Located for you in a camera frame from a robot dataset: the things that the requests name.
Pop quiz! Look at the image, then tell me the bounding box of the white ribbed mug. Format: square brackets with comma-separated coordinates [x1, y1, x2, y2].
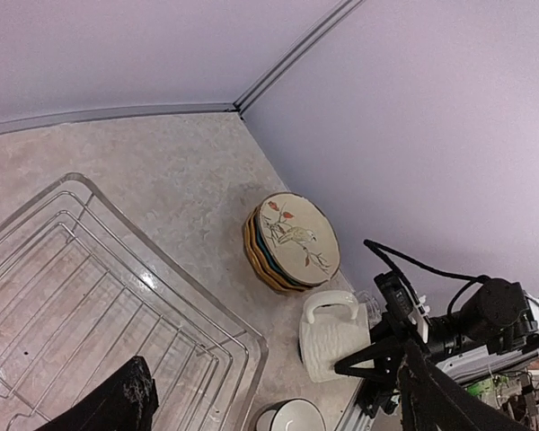
[298, 290, 371, 383]

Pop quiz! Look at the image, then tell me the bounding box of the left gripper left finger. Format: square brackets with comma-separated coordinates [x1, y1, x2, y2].
[40, 356, 159, 431]

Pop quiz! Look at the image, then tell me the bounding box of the metal wire dish rack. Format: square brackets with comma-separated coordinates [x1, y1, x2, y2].
[0, 172, 268, 430]

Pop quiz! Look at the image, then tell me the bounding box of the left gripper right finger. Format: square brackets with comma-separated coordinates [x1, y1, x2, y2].
[397, 341, 526, 431]

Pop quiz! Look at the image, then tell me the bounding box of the clear drinking glass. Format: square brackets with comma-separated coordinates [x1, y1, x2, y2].
[355, 291, 382, 329]

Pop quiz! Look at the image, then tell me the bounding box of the yellow dotted plate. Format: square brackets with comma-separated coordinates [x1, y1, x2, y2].
[243, 213, 298, 294]
[242, 210, 310, 295]

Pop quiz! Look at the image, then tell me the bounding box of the right aluminium frame post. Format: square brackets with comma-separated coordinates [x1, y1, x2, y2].
[233, 0, 365, 117]

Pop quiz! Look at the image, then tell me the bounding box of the blue white bowl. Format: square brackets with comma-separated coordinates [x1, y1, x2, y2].
[253, 399, 326, 431]

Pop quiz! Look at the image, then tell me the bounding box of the yellow dotted plate front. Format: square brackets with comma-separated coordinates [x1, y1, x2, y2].
[242, 210, 310, 295]

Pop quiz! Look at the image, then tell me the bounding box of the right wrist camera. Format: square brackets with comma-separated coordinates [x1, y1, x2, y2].
[374, 271, 430, 344]

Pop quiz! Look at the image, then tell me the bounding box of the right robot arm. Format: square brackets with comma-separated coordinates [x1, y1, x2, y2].
[334, 271, 539, 416]

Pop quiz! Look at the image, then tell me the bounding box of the beige patterned plate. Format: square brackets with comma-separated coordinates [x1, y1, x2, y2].
[254, 192, 340, 287]

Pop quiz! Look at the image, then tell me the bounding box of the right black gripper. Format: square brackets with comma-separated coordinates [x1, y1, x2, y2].
[334, 312, 429, 418]

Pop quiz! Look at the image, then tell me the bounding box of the aluminium front rail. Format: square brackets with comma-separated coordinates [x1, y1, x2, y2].
[334, 394, 375, 431]

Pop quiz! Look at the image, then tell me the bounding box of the blue dotted plate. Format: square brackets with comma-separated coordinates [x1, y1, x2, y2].
[252, 216, 298, 286]

